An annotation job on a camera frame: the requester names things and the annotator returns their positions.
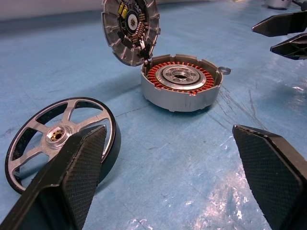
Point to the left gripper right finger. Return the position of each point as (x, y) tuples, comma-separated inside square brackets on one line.
[(275, 182)]

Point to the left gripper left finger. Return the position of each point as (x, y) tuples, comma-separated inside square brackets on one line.
[(72, 179)]

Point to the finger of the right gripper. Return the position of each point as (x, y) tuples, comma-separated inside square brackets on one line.
[(283, 24), (292, 48)]

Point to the black rotor with silver spokes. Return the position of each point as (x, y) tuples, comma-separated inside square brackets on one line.
[(69, 113)]

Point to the silver motor stator housing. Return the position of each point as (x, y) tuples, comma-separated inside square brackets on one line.
[(180, 100)]

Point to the blue table cover sheet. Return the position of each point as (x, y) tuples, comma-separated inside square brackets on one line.
[(168, 167)]

